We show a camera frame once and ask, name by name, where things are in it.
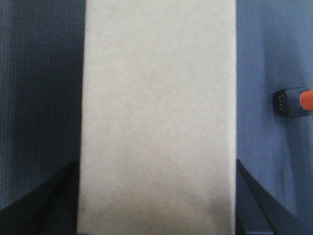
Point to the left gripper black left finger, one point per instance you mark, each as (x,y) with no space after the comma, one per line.
(50,209)

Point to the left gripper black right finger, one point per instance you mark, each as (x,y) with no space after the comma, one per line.
(259,213)

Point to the black orange barcode scanner gun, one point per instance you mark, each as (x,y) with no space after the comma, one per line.
(293,102)

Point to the brown cardboard package box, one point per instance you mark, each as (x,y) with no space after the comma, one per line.
(159,118)

